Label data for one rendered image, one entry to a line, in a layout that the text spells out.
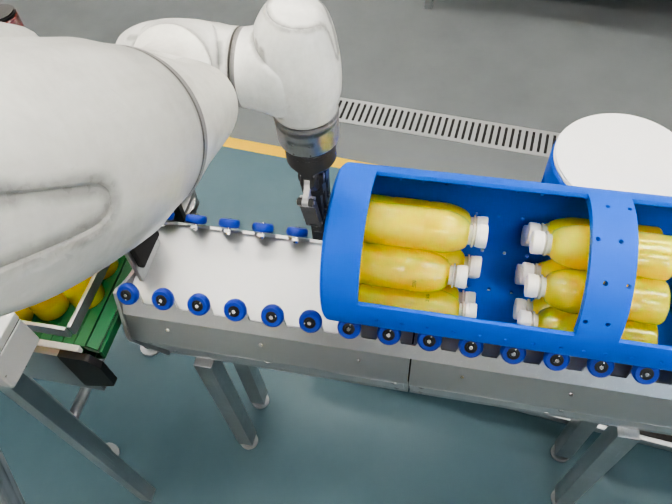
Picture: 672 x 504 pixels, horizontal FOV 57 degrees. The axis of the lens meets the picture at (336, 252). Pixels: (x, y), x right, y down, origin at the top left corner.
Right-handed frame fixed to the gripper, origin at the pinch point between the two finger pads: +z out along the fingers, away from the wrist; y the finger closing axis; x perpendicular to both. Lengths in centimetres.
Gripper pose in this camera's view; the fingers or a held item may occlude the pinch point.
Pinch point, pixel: (320, 224)
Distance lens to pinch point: 105.2
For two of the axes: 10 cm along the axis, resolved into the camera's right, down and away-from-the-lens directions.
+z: 0.6, 5.7, 8.2
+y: -2.0, 8.1, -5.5
